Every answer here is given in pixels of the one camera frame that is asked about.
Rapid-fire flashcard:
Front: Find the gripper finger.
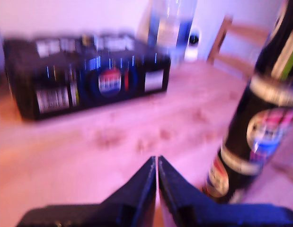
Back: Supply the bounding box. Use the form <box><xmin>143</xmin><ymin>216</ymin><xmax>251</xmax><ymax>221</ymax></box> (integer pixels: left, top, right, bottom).
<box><xmin>158</xmin><ymin>156</ymin><xmax>220</xmax><ymax>227</ymax></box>
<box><xmin>101</xmin><ymin>156</ymin><xmax>157</xmax><ymax>227</ymax></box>

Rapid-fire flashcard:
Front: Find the shrink-wrapped Pepsi can multipack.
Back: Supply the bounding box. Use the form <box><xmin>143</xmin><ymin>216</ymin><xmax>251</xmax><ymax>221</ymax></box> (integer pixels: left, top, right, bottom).
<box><xmin>3</xmin><ymin>33</ymin><xmax>172</xmax><ymax>121</ymax></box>

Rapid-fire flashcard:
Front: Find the wooden chair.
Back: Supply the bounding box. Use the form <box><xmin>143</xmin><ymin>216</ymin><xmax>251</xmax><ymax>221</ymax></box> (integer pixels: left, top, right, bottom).
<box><xmin>206</xmin><ymin>16</ymin><xmax>270</xmax><ymax>79</ymax></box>

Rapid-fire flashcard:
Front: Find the large clear water bottle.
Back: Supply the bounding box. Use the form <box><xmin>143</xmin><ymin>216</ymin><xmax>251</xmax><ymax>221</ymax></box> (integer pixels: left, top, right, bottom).
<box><xmin>139</xmin><ymin>0</ymin><xmax>196</xmax><ymax>69</ymax></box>

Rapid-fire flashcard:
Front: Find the small white round camera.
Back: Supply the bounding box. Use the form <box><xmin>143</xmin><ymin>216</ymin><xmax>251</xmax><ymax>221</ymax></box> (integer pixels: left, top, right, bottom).
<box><xmin>184</xmin><ymin>25</ymin><xmax>203</xmax><ymax>62</ymax></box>

